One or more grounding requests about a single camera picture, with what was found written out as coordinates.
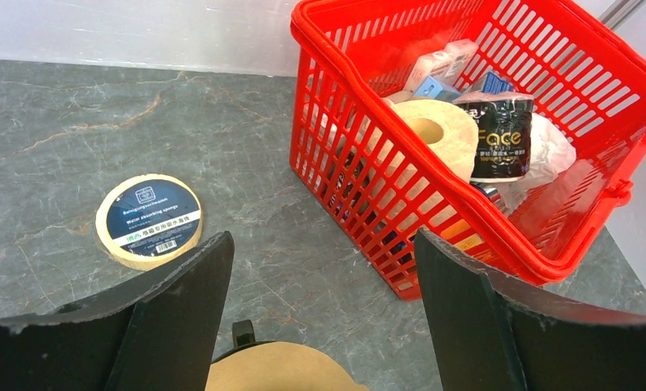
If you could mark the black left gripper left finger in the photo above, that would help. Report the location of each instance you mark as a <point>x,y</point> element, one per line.
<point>156,331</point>

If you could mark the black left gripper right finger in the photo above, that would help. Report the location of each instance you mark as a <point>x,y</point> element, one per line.
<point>493,331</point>

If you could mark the dark green glass dripper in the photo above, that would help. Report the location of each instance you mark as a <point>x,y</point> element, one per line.
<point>243,337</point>

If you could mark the brown paper coffee filter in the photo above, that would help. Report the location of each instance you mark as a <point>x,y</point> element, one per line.
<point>279,366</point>

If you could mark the orange blue bottle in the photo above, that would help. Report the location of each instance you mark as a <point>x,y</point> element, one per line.
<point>497,197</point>

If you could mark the white plastic bag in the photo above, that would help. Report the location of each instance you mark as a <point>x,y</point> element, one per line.
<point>551,154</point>

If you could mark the red plastic basket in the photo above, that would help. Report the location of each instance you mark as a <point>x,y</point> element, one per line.
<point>385,166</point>

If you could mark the black face tissue pack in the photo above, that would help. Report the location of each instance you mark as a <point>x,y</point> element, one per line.
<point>504,123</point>

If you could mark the blue packet in basket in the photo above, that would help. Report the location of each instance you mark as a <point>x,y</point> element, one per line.
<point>492,83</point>

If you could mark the white box in basket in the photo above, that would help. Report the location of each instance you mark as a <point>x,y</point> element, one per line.
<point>461,53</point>
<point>435,64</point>

